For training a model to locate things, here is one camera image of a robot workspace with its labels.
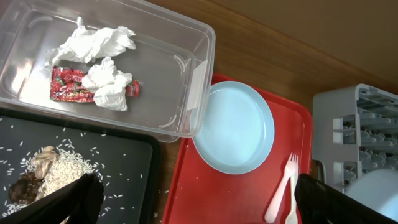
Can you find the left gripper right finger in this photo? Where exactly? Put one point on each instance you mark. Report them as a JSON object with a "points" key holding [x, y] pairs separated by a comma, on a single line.
{"points": [[318, 203]]}

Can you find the light blue bowl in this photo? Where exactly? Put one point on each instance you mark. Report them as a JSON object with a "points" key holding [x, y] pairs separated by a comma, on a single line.
{"points": [[377, 190]]}

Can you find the red snack wrapper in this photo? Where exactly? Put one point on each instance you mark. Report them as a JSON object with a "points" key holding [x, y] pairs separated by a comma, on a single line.
{"points": [[66, 86]]}

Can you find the pink plastic fork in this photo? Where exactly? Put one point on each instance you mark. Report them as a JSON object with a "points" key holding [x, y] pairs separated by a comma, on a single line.
{"points": [[274, 206]]}

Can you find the food scraps and rice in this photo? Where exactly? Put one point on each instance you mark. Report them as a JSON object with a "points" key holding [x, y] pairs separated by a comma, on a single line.
{"points": [[38, 159]]}

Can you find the red serving tray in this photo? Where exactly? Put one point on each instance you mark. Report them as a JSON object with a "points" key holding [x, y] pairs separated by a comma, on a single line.
{"points": [[200, 194]]}

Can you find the grey dishwasher rack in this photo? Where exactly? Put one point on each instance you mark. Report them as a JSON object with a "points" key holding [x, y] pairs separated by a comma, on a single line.
{"points": [[355, 132]]}

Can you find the light blue plate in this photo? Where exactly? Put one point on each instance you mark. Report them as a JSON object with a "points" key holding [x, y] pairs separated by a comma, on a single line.
{"points": [[238, 131]]}

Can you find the black plastic tray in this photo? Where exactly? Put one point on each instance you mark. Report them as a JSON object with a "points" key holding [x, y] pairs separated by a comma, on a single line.
{"points": [[152, 144]]}

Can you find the white napkin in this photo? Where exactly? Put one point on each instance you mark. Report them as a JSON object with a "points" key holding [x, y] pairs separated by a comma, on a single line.
{"points": [[86, 45], [108, 84]]}

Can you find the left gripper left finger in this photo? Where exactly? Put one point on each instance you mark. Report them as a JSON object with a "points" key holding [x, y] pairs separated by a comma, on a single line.
{"points": [[77, 202]]}

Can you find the clear plastic bin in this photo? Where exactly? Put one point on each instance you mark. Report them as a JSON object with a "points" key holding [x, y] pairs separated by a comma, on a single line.
{"points": [[173, 62]]}

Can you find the white plastic spoon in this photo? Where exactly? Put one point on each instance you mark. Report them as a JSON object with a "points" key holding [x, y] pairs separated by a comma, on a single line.
{"points": [[292, 216]]}

